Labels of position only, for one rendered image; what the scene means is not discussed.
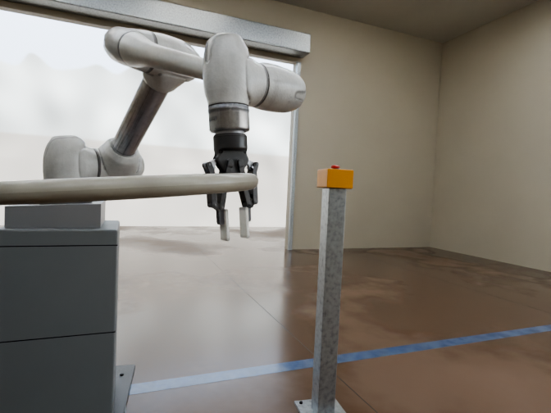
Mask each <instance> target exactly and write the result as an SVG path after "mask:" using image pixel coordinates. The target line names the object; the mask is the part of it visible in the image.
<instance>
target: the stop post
mask: <svg viewBox="0 0 551 413"><path fill-rule="evenodd" d="M316 186H317V187H318V188H323V189H322V201H321V232H320V248H319V265H318V280H317V297H316V328H315V344H314V361H313V376H312V399H309V400H301V401H294V404H295V406H296V407H297V408H298V411H299V413H346V412H345V411H344V409H343V408H342V406H341V405H340V404H339V403H338V402H337V400H336V399H335V387H336V371H337V356H338V341H339V311H340V296H341V280H342V265H343V250H344V220H345V205H346V188H348V189H352V188H353V170H341V169H339V168H332V169H321V170H318V171H317V184H316Z"/></svg>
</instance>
